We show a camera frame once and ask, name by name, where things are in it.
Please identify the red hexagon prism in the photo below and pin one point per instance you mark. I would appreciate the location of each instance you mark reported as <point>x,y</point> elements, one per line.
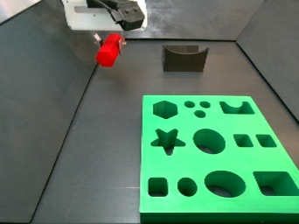
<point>109,51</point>

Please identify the green shape sorter block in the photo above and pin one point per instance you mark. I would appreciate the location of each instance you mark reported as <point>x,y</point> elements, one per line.
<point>214,165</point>

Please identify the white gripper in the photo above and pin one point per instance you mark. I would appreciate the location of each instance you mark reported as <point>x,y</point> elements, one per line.
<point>95,19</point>

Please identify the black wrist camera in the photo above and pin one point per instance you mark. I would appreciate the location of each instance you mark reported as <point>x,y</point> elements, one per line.
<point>125,11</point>

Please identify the black curved holder stand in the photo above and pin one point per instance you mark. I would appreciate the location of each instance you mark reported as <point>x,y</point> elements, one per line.
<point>185,58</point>

